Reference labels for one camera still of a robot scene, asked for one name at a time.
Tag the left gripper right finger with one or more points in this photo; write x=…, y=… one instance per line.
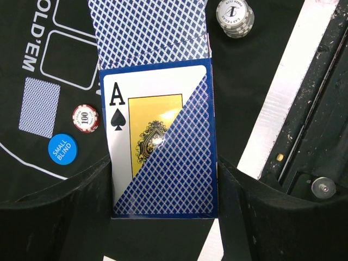
x=258, y=222

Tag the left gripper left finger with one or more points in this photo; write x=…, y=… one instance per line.
x=67, y=221

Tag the red white chip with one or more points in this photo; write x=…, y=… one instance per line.
x=86, y=118

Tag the blue yellow card box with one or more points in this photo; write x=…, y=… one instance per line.
x=160, y=126

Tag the blue backed card deck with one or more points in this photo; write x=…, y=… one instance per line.
x=132, y=33

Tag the blue blind button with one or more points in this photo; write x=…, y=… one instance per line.
x=63, y=149

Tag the silver mounting bolt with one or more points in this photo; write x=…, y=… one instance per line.
x=323, y=188

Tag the black poker felt mat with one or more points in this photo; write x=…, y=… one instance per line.
x=61, y=43

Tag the white table board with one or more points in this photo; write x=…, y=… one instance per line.
x=285, y=89

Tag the grey white chip stack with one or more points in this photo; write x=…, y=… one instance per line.
x=235, y=17

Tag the aluminium mounting rail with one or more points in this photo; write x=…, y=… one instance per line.
x=313, y=140

